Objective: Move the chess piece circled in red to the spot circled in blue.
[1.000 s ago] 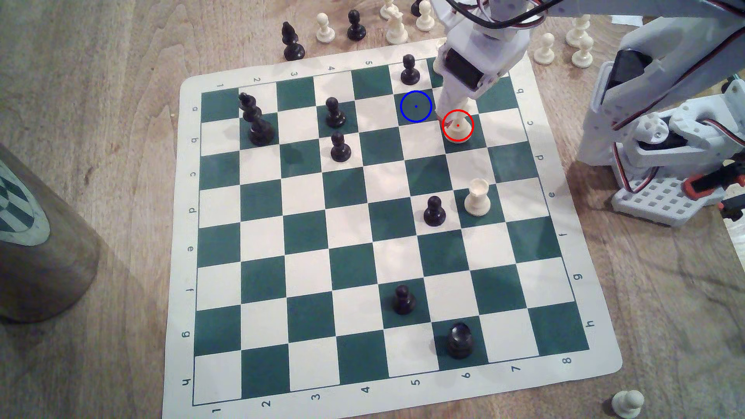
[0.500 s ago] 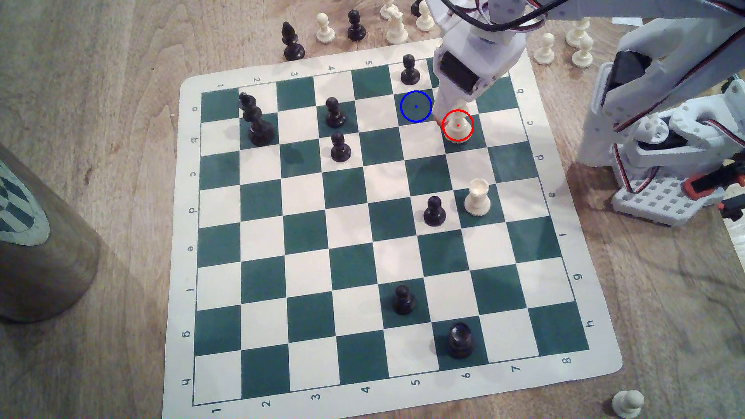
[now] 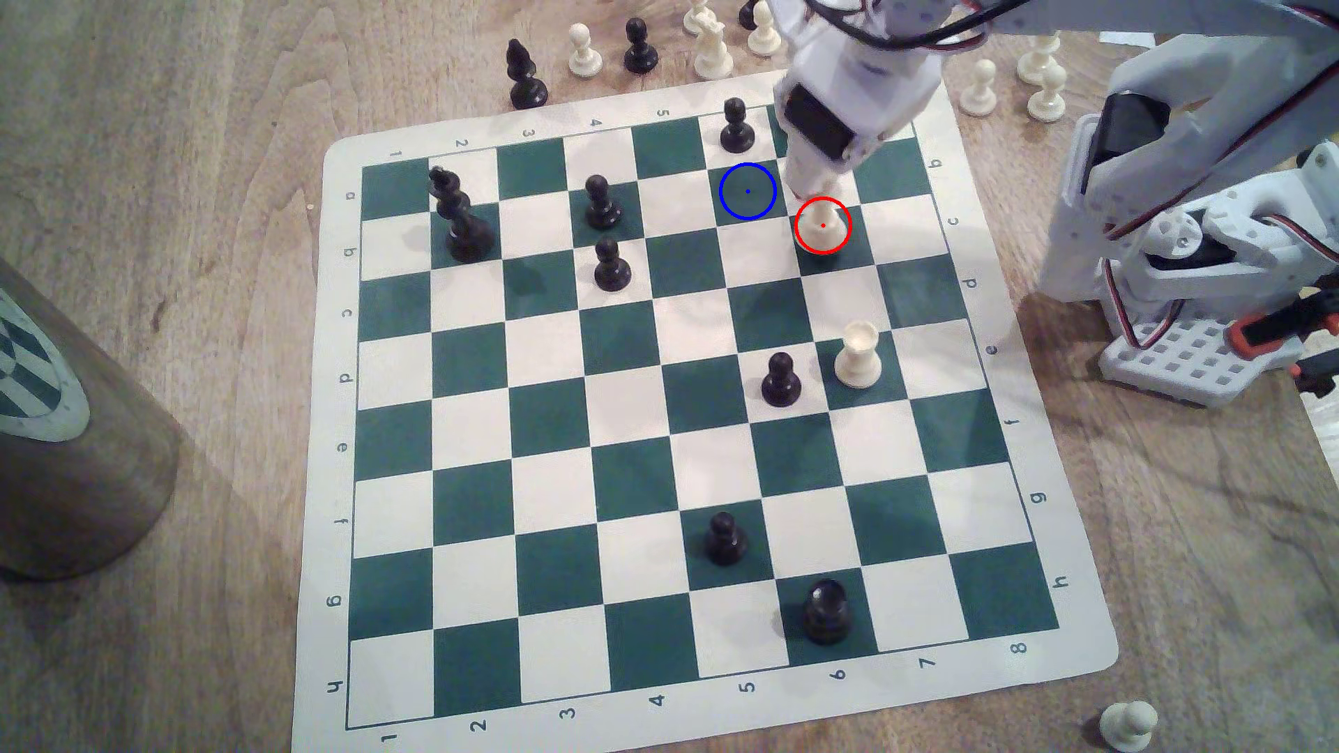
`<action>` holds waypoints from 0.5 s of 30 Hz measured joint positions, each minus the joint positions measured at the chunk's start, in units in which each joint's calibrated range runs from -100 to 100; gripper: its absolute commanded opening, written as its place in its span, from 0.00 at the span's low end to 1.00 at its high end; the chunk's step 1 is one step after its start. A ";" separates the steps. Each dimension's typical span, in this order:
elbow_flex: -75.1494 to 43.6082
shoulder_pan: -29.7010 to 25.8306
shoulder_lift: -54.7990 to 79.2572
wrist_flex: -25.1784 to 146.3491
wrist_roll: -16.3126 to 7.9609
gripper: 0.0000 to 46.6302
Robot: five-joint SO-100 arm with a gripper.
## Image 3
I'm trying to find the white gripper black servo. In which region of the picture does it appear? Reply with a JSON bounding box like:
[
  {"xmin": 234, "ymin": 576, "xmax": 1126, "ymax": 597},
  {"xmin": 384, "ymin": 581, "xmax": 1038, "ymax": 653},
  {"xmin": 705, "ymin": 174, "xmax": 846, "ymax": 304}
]
[{"xmin": 775, "ymin": 0, "xmax": 949, "ymax": 208}]

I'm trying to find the white chess pawn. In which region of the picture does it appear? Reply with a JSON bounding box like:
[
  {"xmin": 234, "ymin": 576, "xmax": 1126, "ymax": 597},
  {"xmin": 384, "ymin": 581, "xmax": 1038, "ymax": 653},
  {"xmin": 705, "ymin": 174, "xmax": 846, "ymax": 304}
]
[
  {"xmin": 747, "ymin": 0, "xmax": 785, "ymax": 59},
  {"xmin": 1098, "ymin": 699, "xmax": 1160, "ymax": 753},
  {"xmin": 567, "ymin": 24, "xmax": 606, "ymax": 81},
  {"xmin": 1026, "ymin": 63, "xmax": 1069, "ymax": 125},
  {"xmin": 795, "ymin": 197, "xmax": 852, "ymax": 257},
  {"xmin": 959, "ymin": 59, "xmax": 1000, "ymax": 119}
]

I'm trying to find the black chess pawn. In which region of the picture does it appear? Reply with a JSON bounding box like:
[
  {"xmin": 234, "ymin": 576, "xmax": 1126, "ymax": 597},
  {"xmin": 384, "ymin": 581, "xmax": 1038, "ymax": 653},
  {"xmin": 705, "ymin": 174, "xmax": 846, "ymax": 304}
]
[
  {"xmin": 703, "ymin": 510, "xmax": 749, "ymax": 568},
  {"xmin": 760, "ymin": 351, "xmax": 805, "ymax": 410},
  {"xmin": 623, "ymin": 17, "xmax": 661, "ymax": 75},
  {"xmin": 593, "ymin": 237, "xmax": 634, "ymax": 294},
  {"xmin": 584, "ymin": 174, "xmax": 623, "ymax": 232},
  {"xmin": 720, "ymin": 97, "xmax": 757, "ymax": 155}
]

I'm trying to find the white chess knight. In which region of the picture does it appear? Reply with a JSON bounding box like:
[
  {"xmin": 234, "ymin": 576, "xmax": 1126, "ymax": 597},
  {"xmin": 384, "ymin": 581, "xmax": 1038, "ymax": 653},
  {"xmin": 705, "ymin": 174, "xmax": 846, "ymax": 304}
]
[{"xmin": 693, "ymin": 17, "xmax": 736, "ymax": 82}]

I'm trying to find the white chess rook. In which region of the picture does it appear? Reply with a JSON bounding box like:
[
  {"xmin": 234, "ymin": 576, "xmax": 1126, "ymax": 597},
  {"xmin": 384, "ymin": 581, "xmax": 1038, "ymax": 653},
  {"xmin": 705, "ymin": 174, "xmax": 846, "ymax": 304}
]
[{"xmin": 833, "ymin": 320, "xmax": 884, "ymax": 391}]

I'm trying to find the white chess bishop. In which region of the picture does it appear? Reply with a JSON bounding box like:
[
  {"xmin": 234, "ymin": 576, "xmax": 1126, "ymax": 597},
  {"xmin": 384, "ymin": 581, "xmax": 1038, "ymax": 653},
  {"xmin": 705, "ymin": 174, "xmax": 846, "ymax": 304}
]
[{"xmin": 1015, "ymin": 31, "xmax": 1062, "ymax": 87}]

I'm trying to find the black chess bishop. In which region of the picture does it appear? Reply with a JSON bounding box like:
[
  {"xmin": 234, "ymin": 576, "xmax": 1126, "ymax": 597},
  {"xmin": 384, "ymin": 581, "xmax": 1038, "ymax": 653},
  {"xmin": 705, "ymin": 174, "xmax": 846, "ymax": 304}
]
[{"xmin": 505, "ymin": 38, "xmax": 550, "ymax": 111}]

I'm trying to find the green white chess mat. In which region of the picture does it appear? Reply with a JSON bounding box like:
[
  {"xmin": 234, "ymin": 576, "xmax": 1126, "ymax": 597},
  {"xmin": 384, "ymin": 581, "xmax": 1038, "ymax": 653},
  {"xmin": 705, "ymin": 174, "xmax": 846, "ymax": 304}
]
[{"xmin": 291, "ymin": 49, "xmax": 1121, "ymax": 753}]

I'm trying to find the tall black chess queen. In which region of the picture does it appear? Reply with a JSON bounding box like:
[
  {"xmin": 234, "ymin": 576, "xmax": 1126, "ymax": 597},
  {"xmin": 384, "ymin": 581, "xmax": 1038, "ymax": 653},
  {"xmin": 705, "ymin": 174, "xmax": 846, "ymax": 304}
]
[{"xmin": 428, "ymin": 165, "xmax": 497, "ymax": 265}]

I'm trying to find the black chess rook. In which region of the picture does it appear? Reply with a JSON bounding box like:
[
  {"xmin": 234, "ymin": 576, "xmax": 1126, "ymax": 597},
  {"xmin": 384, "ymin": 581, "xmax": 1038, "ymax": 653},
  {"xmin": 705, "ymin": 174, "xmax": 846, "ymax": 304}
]
[{"xmin": 800, "ymin": 577, "xmax": 855, "ymax": 646}]

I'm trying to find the brown bag with chess print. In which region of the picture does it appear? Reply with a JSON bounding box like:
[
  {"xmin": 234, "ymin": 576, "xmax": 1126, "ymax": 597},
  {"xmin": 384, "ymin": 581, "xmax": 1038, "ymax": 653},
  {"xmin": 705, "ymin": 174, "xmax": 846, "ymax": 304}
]
[{"xmin": 0, "ymin": 256, "xmax": 186, "ymax": 583}]

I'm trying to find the orange black clamp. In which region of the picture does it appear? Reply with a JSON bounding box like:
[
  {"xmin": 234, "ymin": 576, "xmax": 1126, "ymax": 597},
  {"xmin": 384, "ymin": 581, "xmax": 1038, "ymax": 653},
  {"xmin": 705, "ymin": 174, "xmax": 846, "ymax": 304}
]
[{"xmin": 1224, "ymin": 287, "xmax": 1339, "ymax": 400}]

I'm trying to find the white paper sheet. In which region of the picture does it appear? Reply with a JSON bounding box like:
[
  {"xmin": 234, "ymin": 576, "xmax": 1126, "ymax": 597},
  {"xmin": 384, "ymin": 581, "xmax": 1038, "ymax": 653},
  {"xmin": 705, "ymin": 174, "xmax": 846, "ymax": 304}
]
[{"xmin": 1297, "ymin": 385, "xmax": 1339, "ymax": 464}]

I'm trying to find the black camera cable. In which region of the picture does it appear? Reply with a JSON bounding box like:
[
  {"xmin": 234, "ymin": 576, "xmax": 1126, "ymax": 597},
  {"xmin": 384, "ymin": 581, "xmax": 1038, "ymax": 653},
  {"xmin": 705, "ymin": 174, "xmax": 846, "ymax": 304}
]
[{"xmin": 814, "ymin": 0, "xmax": 1052, "ymax": 50}]

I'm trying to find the red black servo wire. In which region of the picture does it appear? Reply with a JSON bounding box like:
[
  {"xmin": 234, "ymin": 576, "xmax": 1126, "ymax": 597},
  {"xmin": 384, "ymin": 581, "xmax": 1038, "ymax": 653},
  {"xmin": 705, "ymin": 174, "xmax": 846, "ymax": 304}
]
[
  {"xmin": 1107, "ymin": 92, "xmax": 1339, "ymax": 244},
  {"xmin": 1112, "ymin": 261, "xmax": 1188, "ymax": 355}
]

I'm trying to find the white perforated base plate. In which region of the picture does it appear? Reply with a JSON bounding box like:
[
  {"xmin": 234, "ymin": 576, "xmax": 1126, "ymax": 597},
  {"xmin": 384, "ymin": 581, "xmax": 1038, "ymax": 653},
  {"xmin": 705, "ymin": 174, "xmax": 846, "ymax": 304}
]
[{"xmin": 1098, "ymin": 312, "xmax": 1305, "ymax": 410}]

